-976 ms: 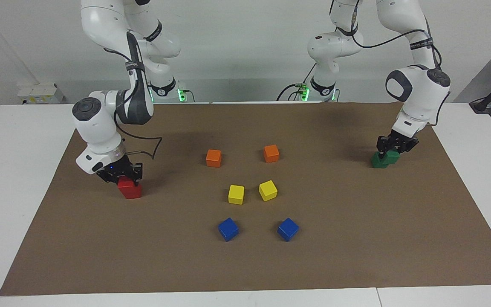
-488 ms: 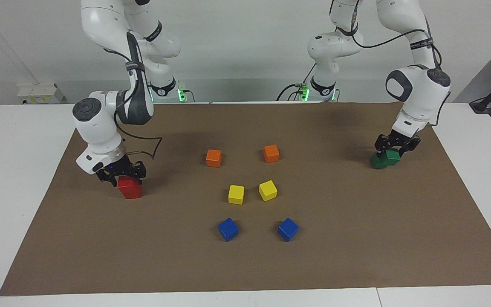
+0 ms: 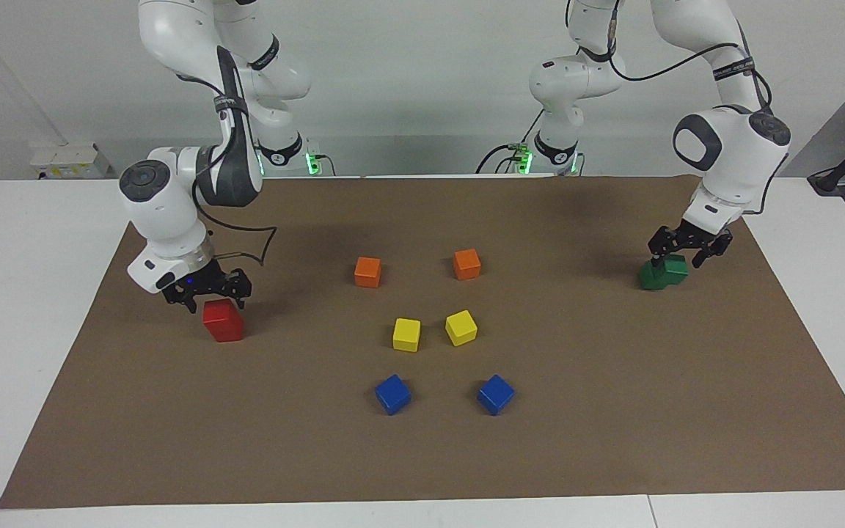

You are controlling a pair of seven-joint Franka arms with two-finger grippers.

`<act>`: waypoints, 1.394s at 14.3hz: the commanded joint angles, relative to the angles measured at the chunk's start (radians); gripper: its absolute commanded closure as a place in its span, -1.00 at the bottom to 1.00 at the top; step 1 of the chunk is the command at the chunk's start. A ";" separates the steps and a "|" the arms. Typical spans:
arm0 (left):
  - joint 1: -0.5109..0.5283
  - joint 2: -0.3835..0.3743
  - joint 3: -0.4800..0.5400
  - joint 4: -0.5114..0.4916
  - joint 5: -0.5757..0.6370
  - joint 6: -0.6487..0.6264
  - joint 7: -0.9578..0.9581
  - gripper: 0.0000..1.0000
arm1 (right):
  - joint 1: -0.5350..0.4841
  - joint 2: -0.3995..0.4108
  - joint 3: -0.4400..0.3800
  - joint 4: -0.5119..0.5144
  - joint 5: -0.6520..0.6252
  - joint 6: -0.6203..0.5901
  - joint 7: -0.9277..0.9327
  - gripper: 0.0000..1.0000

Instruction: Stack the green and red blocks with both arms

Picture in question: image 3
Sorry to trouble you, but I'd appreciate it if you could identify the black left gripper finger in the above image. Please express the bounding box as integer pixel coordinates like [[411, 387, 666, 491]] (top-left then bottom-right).
[[692, 231, 734, 268], [648, 226, 681, 266]]

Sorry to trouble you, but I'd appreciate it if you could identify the brown paper table mat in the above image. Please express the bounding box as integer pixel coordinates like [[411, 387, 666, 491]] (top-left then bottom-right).
[[0, 175, 845, 509]]

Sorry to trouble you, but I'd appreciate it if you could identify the yellow wooden cube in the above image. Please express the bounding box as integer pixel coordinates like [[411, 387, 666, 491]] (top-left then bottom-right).
[[445, 309, 478, 347], [392, 318, 422, 353]]

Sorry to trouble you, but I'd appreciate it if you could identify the white power strip box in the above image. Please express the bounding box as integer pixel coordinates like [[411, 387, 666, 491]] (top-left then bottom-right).
[[30, 143, 111, 179]]

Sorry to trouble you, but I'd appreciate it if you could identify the blue wooden cube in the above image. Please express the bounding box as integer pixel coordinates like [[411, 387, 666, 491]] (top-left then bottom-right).
[[478, 374, 516, 416], [375, 374, 411, 416]]

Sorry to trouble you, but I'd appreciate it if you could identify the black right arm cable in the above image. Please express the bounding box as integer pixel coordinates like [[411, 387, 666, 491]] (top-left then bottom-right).
[[180, 73, 278, 266]]

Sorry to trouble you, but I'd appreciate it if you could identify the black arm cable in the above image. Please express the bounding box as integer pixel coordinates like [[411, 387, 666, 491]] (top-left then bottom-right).
[[180, 73, 278, 266], [568, 0, 790, 217]]

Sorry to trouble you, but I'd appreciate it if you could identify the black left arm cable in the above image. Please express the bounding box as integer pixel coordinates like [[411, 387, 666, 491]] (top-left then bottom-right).
[[568, 0, 790, 217]]

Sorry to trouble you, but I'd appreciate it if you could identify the black base cable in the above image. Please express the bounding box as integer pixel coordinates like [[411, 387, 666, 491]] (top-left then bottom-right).
[[475, 110, 544, 175]]

